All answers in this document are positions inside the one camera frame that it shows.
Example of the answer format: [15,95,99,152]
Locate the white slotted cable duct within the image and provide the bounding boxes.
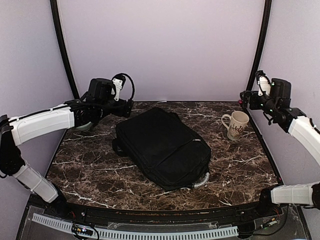
[31,213,239,240]

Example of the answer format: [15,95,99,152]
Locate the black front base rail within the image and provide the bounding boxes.
[27,192,298,227]

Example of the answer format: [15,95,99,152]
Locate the left black frame post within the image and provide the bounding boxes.
[49,0,80,99]

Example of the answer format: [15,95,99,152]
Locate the black student backpack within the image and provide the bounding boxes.
[112,107,211,191]

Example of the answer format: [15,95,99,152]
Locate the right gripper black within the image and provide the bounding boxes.
[241,90,278,116]

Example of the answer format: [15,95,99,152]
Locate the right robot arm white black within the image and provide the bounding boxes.
[239,70,320,217]

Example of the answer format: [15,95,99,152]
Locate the black frame post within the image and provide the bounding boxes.
[246,0,272,91]
[49,0,80,99]

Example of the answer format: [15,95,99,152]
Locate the pale green ceramic bowl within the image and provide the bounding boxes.
[76,122,93,132]

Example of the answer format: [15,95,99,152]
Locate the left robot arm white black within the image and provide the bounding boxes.
[0,73,135,218]

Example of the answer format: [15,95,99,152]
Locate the cream patterned mug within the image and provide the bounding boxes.
[221,111,250,141]

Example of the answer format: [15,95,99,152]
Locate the right black frame post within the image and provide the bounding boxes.
[246,0,272,91]

